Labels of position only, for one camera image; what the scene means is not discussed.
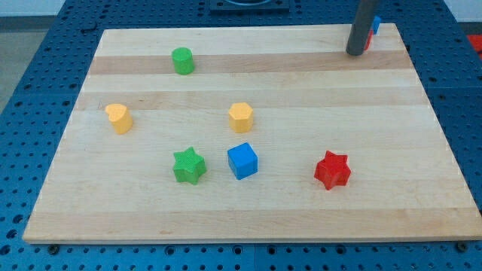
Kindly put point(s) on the yellow hexagon block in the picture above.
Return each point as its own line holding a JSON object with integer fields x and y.
{"x": 241, "y": 117}

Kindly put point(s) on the wooden board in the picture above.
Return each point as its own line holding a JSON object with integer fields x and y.
{"x": 308, "y": 95}

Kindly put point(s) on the blue cube block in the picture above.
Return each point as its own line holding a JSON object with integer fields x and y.
{"x": 243, "y": 161}

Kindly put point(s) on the green star block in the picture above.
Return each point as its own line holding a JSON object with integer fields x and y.
{"x": 189, "y": 166}

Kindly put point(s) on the green cylinder block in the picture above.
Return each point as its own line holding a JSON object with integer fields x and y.
{"x": 183, "y": 61}

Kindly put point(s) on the red star block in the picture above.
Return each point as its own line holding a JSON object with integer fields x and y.
{"x": 333, "y": 170}

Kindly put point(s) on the yellow heart block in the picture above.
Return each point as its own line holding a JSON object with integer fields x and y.
{"x": 120, "y": 118}

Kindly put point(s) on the red block behind rod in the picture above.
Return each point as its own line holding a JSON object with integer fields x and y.
{"x": 369, "y": 39}

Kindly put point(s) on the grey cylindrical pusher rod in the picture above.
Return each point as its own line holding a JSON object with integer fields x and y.
{"x": 361, "y": 26}

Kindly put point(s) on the blue block behind rod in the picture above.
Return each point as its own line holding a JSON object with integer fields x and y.
{"x": 376, "y": 24}

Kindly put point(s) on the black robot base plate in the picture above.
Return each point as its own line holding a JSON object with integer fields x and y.
{"x": 224, "y": 6}

